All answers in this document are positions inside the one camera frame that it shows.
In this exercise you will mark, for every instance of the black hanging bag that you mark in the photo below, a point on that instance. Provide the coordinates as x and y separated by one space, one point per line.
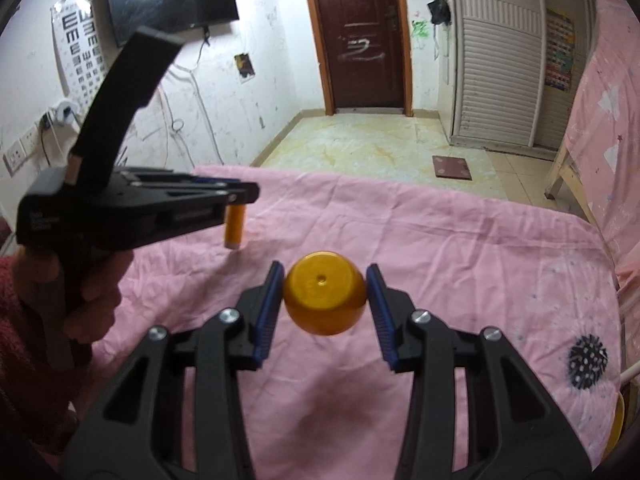
439 12

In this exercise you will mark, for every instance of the pink printed curtain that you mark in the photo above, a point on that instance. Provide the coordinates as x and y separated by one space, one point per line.
615 110

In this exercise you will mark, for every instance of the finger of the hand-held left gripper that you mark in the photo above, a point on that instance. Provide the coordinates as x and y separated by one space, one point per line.
200 180
215 205

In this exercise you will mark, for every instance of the white wall socket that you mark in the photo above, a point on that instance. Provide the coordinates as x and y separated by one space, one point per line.
20 152

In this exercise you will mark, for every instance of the colourful grid poster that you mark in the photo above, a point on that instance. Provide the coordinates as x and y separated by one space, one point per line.
559 50

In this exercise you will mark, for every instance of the white charger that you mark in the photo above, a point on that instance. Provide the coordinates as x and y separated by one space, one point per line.
66 112

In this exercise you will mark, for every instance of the open wall junction box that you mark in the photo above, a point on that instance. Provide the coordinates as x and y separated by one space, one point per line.
244 66

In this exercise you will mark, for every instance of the pink bed sheet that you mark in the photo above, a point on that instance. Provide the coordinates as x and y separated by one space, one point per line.
450 260

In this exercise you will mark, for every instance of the eye chart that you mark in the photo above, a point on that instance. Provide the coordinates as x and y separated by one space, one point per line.
75 45

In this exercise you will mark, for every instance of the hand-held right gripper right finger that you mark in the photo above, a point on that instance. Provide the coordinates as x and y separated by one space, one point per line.
382 310

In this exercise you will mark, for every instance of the yellow chair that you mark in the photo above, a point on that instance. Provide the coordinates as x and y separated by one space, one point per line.
617 420

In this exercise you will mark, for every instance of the person's left hand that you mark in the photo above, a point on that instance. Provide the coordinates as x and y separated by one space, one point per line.
97 300

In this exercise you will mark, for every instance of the white slatted wardrobe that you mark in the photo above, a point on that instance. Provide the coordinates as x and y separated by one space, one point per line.
495 60

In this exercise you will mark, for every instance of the dark brown door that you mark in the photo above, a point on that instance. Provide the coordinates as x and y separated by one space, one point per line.
360 35

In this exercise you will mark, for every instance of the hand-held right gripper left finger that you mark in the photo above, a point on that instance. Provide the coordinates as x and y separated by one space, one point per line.
267 310

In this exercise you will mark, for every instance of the orange plastic bowl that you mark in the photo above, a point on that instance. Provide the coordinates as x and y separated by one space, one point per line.
325 305

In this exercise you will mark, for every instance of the brown floor mat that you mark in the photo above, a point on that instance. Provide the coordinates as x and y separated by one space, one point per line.
452 167

